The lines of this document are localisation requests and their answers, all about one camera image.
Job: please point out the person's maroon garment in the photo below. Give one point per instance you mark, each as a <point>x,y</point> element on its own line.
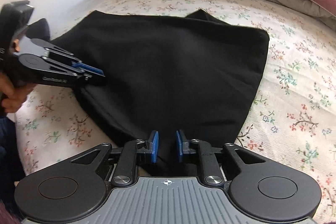
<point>6,213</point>

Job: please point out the person's dark blue trousers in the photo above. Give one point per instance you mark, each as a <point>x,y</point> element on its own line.
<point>9,148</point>

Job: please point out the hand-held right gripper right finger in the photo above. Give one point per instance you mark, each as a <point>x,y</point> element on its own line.
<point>179,146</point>

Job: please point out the person's left hand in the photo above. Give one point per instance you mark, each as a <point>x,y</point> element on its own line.
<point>13,96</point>

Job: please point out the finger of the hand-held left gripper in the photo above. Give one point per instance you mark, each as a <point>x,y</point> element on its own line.
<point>94,80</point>
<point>89,68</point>

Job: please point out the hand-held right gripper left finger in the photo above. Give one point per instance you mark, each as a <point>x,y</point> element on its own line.
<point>155,146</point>

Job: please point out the black pants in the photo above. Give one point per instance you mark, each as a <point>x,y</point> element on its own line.
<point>170,69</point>

